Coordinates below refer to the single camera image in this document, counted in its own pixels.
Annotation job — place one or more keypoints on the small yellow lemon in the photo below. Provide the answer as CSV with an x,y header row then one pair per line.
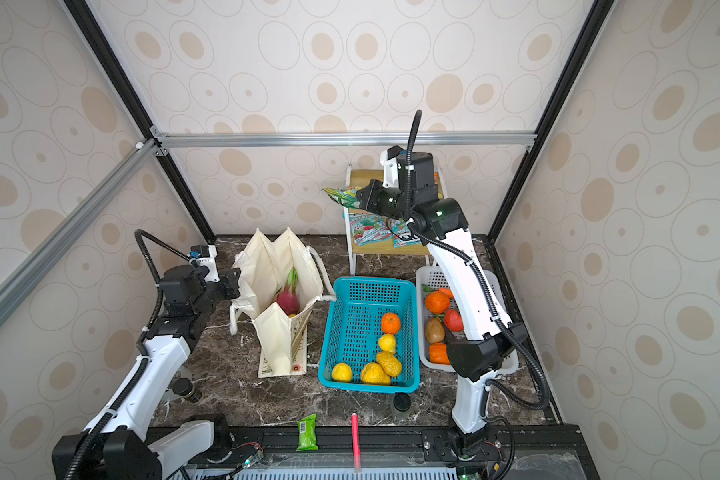
x,y
388,343

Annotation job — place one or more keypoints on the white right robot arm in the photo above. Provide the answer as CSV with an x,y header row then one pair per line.
x,y
490,333

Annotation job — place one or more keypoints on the yellow potato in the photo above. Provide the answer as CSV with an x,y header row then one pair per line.
x,y
434,331

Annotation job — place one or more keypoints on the teal Fox's candy bag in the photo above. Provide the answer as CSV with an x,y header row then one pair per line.
x,y
401,234

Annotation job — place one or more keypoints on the red apple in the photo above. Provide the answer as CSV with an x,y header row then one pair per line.
x,y
453,321

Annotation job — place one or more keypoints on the green snack packet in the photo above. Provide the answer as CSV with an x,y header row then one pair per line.
x,y
307,438

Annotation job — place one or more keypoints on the teal plastic basket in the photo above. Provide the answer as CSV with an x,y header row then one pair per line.
x,y
353,328

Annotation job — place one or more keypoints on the clear tape roll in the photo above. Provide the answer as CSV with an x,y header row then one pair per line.
x,y
169,396

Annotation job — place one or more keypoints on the green yellow snack bag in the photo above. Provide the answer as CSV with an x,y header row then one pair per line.
x,y
345,197

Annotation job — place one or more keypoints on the teal red candy bag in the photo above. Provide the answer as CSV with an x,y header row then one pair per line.
x,y
367,228

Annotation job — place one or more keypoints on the black cylinder knob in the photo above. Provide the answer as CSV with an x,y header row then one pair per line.
x,y
187,390

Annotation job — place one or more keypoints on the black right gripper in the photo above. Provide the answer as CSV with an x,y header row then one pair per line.
x,y
368,202

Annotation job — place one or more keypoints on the pink pen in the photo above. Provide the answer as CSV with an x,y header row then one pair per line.
x,y
356,450

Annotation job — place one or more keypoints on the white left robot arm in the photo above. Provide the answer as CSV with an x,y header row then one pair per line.
x,y
114,445

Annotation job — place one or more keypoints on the orange bell pepper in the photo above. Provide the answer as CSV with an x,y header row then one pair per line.
x,y
437,353

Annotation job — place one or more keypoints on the yellow lemon front left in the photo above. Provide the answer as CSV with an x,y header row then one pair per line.
x,y
342,373

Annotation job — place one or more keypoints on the yellow fruit front centre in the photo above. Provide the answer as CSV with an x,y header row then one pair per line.
x,y
374,374

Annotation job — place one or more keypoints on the pink dragon fruit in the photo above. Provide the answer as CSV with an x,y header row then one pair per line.
x,y
287,298

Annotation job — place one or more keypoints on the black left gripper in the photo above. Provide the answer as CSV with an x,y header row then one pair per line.
x,y
232,282

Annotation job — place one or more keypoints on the floral canvas grocery bag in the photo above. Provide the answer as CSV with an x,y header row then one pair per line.
x,y
280,282

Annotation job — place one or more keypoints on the white plastic basket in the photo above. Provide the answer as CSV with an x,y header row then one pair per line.
x,y
431,278

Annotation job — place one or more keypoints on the orange tangerine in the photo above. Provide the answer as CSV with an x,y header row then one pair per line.
x,y
390,323

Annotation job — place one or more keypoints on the black round cap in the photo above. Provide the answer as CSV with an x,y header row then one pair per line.
x,y
401,402

